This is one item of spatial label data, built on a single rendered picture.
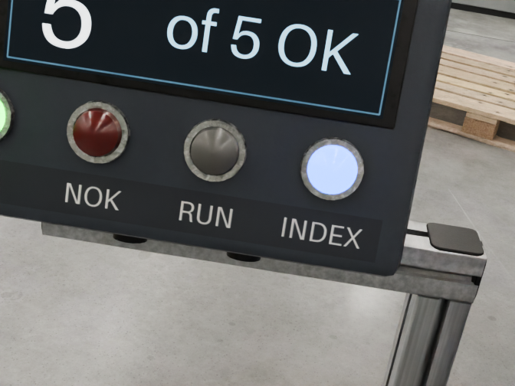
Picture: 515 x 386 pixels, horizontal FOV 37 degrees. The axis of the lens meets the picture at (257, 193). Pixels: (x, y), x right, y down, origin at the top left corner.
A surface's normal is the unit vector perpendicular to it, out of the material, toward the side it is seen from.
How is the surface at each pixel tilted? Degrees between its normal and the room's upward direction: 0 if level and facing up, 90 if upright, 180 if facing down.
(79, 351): 0
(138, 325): 0
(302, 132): 75
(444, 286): 90
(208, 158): 79
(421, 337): 90
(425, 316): 90
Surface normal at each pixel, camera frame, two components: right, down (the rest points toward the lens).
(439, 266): -0.09, 0.43
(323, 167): -0.12, 0.15
